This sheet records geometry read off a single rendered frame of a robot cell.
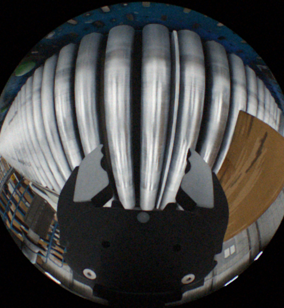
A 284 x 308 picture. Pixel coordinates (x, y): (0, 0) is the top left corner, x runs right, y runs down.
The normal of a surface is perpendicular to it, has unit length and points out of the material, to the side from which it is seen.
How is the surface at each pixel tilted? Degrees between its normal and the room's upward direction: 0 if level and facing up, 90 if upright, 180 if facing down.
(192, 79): 18
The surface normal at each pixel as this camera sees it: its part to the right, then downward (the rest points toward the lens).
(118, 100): 0.24, 0.53
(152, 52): -0.31, 0.51
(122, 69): 0.45, 0.49
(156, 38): -0.09, 0.54
